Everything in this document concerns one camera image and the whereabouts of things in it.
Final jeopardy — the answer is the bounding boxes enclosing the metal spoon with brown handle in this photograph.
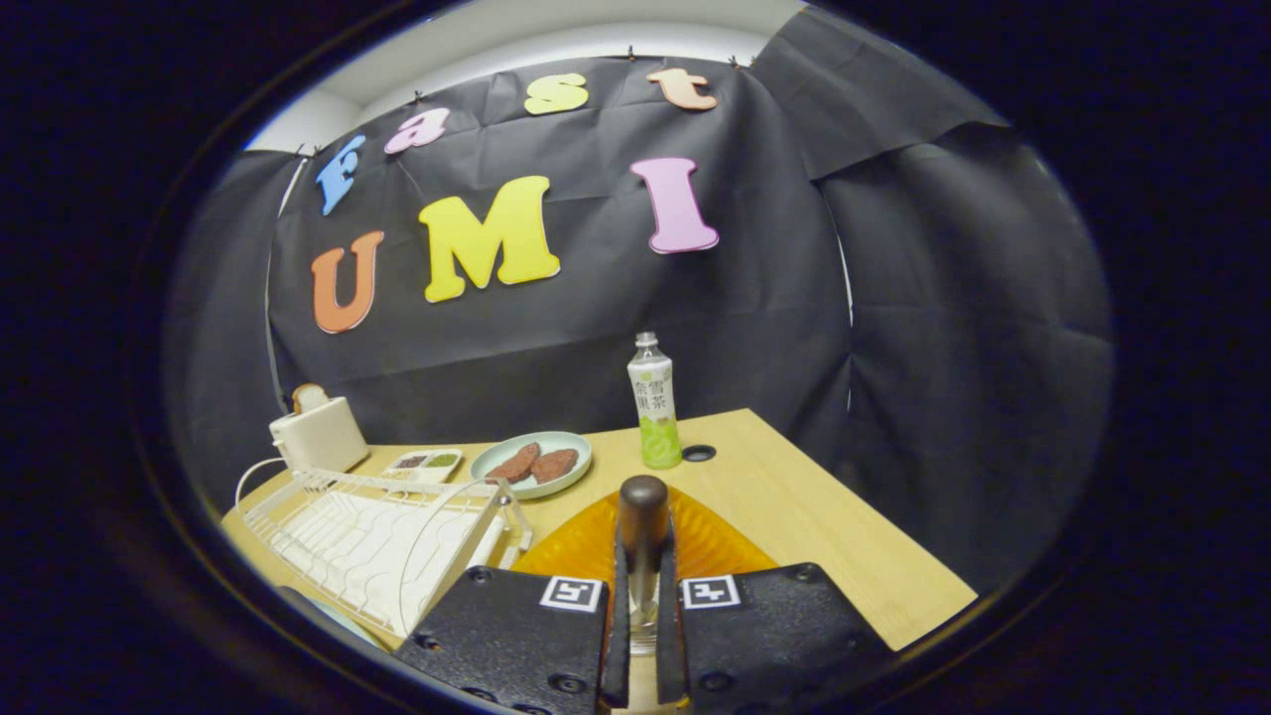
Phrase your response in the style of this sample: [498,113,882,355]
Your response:
[618,475,674,656]

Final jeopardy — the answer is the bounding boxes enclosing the white wire dish rack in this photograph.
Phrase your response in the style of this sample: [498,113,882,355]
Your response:
[235,467,534,640]

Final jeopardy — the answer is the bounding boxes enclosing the pale green plate with meat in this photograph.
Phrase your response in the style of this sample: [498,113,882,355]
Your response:
[470,431,594,500]

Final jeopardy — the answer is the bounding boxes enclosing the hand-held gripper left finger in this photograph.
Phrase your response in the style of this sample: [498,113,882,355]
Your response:
[417,487,632,715]

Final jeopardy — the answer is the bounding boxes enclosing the green tea bottle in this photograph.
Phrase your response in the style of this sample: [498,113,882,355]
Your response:
[628,332,684,470]

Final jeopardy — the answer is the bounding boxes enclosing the white toaster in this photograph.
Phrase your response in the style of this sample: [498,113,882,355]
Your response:
[269,396,370,474]

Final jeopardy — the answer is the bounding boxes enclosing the white divided bean tray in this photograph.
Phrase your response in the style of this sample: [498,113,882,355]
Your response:
[382,449,464,485]

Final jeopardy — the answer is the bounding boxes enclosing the black backdrop cloth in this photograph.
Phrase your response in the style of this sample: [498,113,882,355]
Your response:
[164,10,1113,597]

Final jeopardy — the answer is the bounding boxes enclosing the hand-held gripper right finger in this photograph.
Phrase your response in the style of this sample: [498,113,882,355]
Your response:
[655,487,895,715]

